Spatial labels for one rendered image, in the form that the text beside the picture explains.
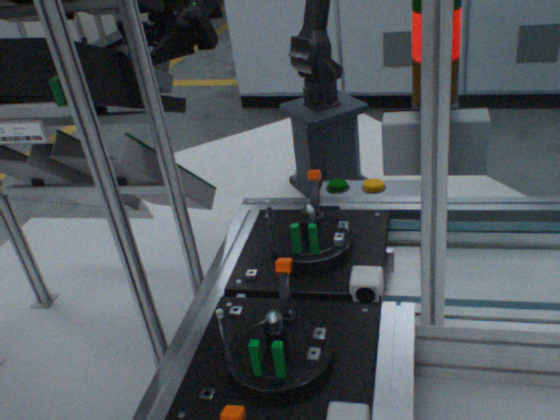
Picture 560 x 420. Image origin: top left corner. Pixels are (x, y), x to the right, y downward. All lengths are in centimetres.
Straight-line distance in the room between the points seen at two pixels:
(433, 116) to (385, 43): 329
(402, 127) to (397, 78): 332
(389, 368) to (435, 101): 33
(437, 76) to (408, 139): 9
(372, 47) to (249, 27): 86
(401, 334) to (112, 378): 46
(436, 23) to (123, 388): 68
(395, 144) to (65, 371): 64
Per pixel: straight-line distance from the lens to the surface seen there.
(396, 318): 84
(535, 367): 87
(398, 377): 75
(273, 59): 419
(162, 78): 97
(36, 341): 111
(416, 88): 68
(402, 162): 71
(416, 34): 66
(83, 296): 117
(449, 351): 85
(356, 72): 405
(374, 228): 99
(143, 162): 89
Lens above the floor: 151
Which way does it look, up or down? 31 degrees down
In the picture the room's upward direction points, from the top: 9 degrees counter-clockwise
